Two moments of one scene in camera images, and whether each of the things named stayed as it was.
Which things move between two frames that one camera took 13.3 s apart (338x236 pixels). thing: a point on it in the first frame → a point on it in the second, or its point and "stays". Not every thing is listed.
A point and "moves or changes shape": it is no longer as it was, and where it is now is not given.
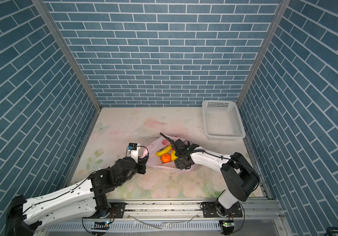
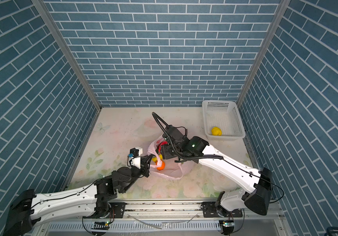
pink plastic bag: x=154 y=147 moves or changes shape
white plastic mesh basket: x=222 y=120 stays
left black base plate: x=116 y=211 stays
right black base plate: x=209 y=210 stays
